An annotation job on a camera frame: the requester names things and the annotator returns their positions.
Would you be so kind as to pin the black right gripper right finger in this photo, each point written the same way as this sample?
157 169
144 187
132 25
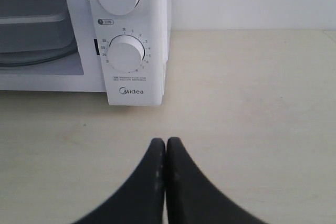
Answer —
191 197

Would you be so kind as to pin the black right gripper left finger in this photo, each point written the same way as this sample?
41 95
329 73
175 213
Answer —
140 199

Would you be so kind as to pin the white plastic lidded container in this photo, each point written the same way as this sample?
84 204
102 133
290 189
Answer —
35 25

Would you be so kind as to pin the white Midea microwave oven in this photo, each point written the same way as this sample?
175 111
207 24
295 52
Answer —
89 70

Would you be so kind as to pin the lower white timer knob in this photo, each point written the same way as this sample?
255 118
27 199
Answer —
125 53

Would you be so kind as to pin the glass turntable plate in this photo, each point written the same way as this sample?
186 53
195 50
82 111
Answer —
30 58

